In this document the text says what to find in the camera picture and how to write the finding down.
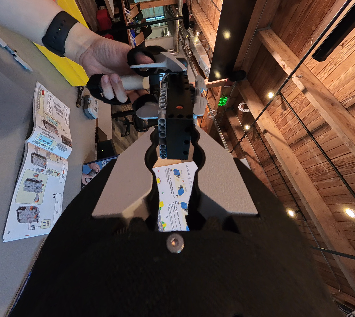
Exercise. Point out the person's left hand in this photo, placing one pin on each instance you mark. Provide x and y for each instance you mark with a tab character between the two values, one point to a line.
102	56

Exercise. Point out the grey toy remote control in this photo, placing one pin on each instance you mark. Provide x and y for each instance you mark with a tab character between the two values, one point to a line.
91	106

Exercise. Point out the grey desk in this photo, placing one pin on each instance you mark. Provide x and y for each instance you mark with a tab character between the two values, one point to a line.
16	106

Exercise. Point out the instruction poster on wooden board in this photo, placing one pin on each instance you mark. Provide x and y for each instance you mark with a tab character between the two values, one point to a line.
173	195

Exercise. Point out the instruction booklet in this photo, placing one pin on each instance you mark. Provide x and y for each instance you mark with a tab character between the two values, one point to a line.
41	183

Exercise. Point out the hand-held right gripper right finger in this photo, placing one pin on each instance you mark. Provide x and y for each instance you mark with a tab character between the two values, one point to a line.
227	189

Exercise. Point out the black hanging ceiling panel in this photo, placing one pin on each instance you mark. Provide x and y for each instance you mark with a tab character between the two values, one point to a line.
238	17

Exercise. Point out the blue robot kit box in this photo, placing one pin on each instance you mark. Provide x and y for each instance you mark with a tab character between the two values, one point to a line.
95	172

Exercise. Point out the white blue plastic part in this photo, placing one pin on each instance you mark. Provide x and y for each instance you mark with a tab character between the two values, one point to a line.
16	57

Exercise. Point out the yellow parts bin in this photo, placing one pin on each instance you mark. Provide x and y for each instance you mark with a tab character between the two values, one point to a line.
66	70

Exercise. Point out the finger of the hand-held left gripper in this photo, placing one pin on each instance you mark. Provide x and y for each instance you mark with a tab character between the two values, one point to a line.
166	62
149	111

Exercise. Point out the grey building block robot model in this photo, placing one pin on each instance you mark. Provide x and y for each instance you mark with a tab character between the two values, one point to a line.
180	128

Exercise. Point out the green exit sign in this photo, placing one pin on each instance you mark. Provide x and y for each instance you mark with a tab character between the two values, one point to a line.
222	101

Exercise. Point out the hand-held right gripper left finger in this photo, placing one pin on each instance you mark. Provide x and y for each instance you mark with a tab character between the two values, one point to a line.
122	189

